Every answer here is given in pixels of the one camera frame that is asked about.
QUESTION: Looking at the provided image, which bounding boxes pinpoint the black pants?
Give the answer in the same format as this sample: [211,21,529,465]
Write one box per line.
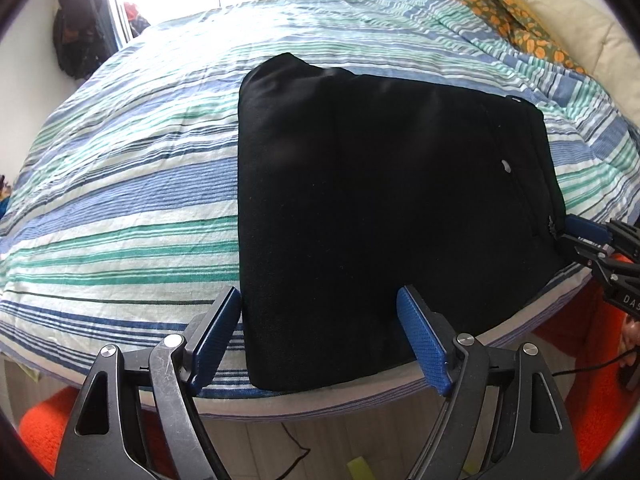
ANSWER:
[238,53,567,392]

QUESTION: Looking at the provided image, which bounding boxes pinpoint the person's right hand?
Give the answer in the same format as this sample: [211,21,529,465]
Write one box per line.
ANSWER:
[618,315,640,391]

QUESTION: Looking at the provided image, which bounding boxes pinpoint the red fleece garment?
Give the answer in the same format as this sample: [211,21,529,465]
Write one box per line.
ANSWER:
[18,253,640,476]

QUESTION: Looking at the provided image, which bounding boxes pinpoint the striped blue green bedsheet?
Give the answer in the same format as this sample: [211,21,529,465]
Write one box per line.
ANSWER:
[1,0,639,385]

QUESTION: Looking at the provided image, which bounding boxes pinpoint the cream headboard cushion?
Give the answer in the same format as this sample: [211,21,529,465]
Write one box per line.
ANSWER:
[524,0,639,122]

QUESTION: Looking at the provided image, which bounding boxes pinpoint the orange floral blanket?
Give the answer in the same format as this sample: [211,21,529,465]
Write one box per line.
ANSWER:
[458,0,587,75]

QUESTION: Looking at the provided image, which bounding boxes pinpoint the red item at window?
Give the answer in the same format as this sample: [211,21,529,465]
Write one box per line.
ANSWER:
[124,2,150,38]

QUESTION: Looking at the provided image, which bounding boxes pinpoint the dark clothes hanging on wall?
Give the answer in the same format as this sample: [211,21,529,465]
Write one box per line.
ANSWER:
[52,0,117,80]

